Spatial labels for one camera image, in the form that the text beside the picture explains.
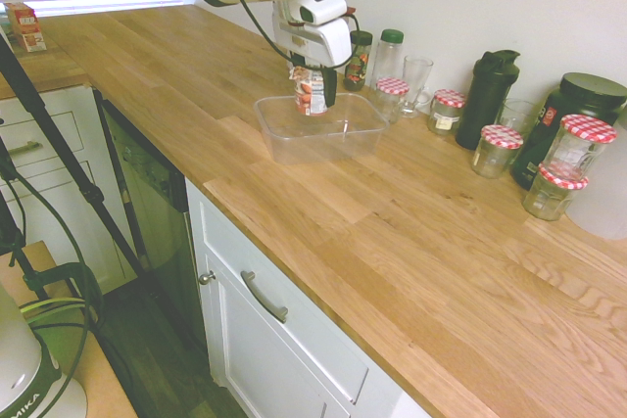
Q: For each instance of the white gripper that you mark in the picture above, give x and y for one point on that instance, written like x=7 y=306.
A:
x=323 y=43

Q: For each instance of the silver cabinet knob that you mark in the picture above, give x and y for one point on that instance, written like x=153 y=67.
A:
x=207 y=277

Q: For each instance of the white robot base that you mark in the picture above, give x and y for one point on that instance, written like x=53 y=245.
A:
x=19 y=369

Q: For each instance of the black table clamp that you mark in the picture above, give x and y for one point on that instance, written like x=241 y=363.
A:
x=63 y=273

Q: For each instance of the faceted jar red checked lid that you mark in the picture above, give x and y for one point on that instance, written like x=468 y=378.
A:
x=551 y=195

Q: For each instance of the clear drinking glass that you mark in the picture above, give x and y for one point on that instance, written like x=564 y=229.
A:
x=519 y=112

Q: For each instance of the red cereal cup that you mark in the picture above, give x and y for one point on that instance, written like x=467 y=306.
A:
x=308 y=95

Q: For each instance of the black shaker bottle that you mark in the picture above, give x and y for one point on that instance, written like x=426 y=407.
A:
x=487 y=100

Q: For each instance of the plain jar red checked lid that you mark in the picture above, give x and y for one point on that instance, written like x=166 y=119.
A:
x=575 y=149
x=391 y=92
x=496 y=153

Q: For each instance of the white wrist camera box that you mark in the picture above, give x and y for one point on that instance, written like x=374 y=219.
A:
x=318 y=4

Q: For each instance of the large black supplement tub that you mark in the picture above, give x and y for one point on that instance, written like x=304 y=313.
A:
x=588 y=95

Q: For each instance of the white drawer cabinet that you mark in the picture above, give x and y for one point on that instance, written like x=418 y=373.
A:
x=59 y=109

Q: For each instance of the white kitchen cabinet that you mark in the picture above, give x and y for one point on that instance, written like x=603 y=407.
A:
x=294 y=364

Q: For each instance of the labelled jar red checked lid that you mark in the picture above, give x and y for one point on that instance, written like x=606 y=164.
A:
x=446 y=114

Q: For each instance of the red cardboard box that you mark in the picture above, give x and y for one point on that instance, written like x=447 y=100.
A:
x=27 y=26

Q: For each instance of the black tripod leg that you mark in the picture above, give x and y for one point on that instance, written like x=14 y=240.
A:
x=49 y=119

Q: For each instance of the tall glass mug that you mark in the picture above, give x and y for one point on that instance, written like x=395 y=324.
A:
x=416 y=80

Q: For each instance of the dark dishwasher front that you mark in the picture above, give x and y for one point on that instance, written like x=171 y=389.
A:
x=152 y=193

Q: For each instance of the dark spice jar black lid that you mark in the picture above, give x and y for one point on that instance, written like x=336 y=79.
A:
x=360 y=65

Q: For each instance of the clear bottle green lid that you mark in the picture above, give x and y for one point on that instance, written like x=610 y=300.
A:
x=389 y=58

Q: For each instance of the clear plastic container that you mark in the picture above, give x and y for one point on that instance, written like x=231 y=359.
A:
x=294 y=144

